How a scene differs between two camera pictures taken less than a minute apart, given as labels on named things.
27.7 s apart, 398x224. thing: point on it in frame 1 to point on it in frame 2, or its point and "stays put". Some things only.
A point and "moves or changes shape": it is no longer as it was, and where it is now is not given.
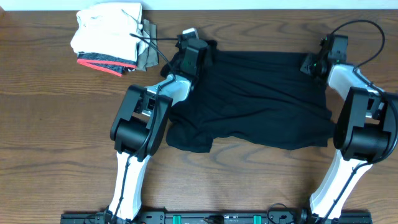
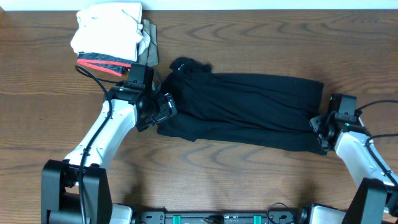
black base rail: (212, 218) stays put
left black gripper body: (196, 70) to (157, 109)
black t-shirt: (250, 99) moves or changes shape
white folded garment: (104, 28) stays put
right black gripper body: (310, 64) to (318, 122)
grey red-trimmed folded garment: (116, 65) stays put
